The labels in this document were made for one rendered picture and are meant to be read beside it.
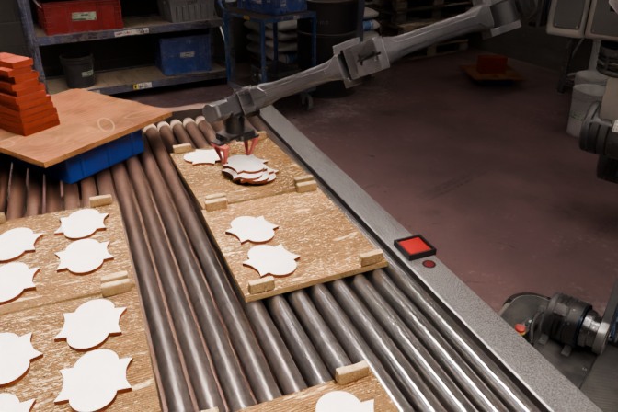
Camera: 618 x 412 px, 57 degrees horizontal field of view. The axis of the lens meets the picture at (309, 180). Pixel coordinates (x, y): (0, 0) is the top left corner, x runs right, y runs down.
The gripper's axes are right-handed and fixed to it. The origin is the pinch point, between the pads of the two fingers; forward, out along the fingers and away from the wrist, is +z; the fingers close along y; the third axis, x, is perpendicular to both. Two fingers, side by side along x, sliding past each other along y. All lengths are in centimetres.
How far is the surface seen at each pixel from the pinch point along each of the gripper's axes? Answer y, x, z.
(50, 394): -79, -47, 4
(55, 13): 104, 368, 18
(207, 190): -15.0, -4.9, 4.0
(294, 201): -2.0, -27.8, 3.6
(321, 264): -19, -54, 3
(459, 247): 144, -7, 96
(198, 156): -3.8, 15.1, 3.1
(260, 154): 13.3, 3.9, 3.8
